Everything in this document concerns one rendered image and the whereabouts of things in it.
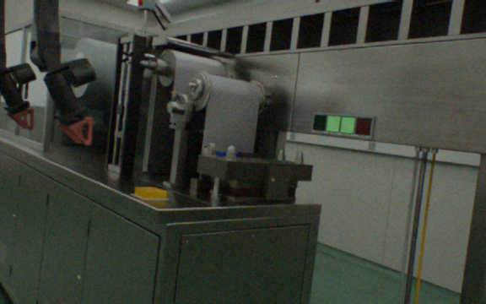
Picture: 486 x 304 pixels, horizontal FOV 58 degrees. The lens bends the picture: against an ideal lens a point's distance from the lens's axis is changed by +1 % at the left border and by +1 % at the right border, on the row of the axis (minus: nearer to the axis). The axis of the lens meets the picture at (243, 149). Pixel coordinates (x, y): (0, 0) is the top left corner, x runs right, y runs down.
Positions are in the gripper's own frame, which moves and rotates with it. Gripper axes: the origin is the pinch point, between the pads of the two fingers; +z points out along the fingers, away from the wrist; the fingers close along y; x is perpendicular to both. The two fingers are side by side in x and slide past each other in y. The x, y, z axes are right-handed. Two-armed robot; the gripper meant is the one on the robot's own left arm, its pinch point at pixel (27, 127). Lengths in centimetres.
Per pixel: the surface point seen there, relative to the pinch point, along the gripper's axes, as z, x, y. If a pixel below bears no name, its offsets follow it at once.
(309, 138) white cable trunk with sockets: 149, -273, 120
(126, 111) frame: 6.0, -31.1, -15.7
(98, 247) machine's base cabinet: 40, 4, -32
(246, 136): 25, -56, -51
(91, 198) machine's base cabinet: 27.7, -3.6, -21.6
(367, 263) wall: 242, -220, 35
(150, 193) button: 19, -7, -62
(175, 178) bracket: 29, -27, -42
